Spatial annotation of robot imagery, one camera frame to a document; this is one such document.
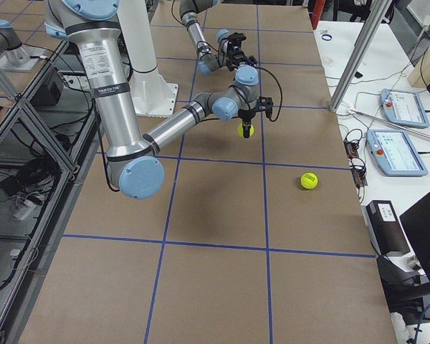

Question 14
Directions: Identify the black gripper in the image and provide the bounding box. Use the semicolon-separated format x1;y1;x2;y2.
225;50;257;71
238;108;257;139

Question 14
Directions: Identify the yellow tennis ball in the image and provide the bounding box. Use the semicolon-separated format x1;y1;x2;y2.
237;123;255;138
300;172;318;190

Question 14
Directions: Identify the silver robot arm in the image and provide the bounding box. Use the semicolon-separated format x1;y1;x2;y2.
179;0;257;75
45;1;260;199

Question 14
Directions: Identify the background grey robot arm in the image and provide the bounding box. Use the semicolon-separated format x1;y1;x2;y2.
0;19;29;67

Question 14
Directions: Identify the lower blue teach pendant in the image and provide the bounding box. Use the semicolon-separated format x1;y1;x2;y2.
366;130;429;177

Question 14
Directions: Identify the blue teach pendant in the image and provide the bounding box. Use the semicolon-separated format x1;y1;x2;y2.
381;88;429;128
366;130;429;177

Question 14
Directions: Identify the upper blue teach pendant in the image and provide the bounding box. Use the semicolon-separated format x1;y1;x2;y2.
381;88;429;128

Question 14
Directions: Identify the dark brown box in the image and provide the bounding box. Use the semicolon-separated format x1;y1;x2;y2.
365;200;410;257

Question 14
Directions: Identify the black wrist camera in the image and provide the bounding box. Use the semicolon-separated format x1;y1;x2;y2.
226;32;247;56

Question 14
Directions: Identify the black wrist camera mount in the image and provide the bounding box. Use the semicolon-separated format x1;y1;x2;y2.
257;96;274;120

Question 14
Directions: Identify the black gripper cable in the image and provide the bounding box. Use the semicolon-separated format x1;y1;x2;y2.
252;65;284;123

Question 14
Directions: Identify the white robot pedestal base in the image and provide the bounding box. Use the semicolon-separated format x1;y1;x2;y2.
117;0;178;118

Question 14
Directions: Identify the aluminium frame post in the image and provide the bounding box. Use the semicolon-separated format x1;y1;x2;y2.
328;0;391;113

